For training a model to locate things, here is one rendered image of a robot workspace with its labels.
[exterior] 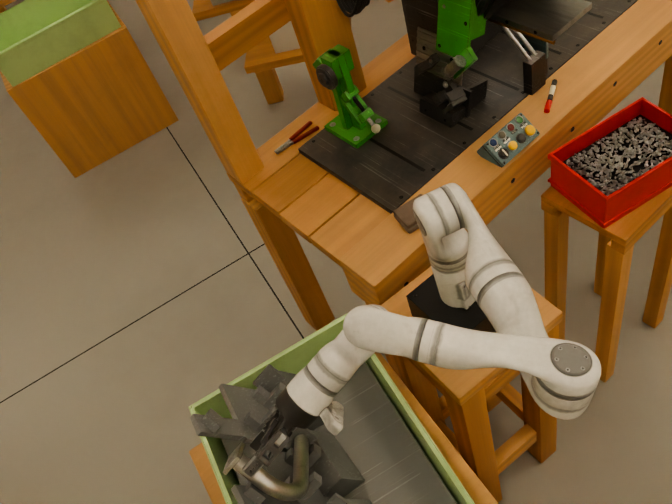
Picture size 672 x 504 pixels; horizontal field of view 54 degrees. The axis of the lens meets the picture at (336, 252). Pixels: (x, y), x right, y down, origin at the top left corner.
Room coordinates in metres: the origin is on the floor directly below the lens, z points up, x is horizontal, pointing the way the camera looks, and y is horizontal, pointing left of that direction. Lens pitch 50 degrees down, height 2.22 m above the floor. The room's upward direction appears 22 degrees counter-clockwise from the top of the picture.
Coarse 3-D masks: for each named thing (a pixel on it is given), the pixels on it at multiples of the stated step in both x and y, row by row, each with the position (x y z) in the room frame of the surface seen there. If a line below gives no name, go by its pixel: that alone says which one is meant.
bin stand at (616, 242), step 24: (552, 192) 1.12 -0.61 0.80; (552, 216) 1.10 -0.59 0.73; (576, 216) 1.02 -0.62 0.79; (624, 216) 0.96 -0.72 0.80; (648, 216) 0.93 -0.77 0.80; (552, 240) 1.10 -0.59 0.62; (600, 240) 1.23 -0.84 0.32; (624, 240) 0.89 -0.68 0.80; (552, 264) 1.09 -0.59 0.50; (600, 264) 1.22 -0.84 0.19; (624, 264) 0.90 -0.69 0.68; (552, 288) 1.09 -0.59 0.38; (600, 288) 1.21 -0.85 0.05; (624, 288) 0.91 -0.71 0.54; (600, 312) 0.94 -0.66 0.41; (648, 312) 1.04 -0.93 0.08; (600, 336) 0.93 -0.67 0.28; (600, 360) 0.92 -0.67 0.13
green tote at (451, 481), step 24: (312, 336) 0.87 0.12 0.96; (336, 336) 0.87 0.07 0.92; (288, 360) 0.85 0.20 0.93; (240, 384) 0.83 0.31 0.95; (384, 384) 0.73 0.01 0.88; (192, 408) 0.81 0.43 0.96; (216, 408) 0.81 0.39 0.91; (408, 408) 0.61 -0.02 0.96; (216, 456) 0.69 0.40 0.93; (432, 456) 0.53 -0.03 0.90; (456, 480) 0.44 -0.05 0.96
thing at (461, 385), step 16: (432, 272) 0.99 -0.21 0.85; (384, 304) 0.95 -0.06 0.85; (400, 304) 0.93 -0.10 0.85; (544, 304) 0.78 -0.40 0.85; (544, 320) 0.74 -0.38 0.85; (560, 320) 0.74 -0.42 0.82; (432, 368) 0.74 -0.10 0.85; (480, 368) 0.69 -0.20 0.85; (496, 368) 0.68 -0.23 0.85; (448, 384) 0.68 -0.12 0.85; (464, 384) 0.67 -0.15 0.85; (480, 384) 0.66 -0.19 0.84; (464, 400) 0.65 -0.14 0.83
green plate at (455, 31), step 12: (444, 0) 1.53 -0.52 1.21; (456, 0) 1.50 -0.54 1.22; (468, 0) 1.46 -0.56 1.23; (444, 12) 1.53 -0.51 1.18; (456, 12) 1.49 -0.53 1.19; (468, 12) 1.45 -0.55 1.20; (444, 24) 1.52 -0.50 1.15; (456, 24) 1.48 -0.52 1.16; (468, 24) 1.45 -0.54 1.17; (480, 24) 1.48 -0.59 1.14; (444, 36) 1.52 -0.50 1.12; (456, 36) 1.48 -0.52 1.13; (468, 36) 1.44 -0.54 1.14; (444, 48) 1.51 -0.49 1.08; (456, 48) 1.47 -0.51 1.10
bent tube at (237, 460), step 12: (240, 444) 0.57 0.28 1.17; (300, 444) 0.62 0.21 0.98; (240, 456) 0.54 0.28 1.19; (300, 456) 0.58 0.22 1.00; (228, 468) 0.53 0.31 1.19; (240, 468) 0.53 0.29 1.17; (300, 468) 0.55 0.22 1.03; (252, 480) 0.51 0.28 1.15; (264, 480) 0.50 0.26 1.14; (276, 480) 0.50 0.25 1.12; (300, 480) 0.52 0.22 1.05; (264, 492) 0.49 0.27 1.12; (276, 492) 0.48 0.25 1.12; (288, 492) 0.48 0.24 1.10; (300, 492) 0.49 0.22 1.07
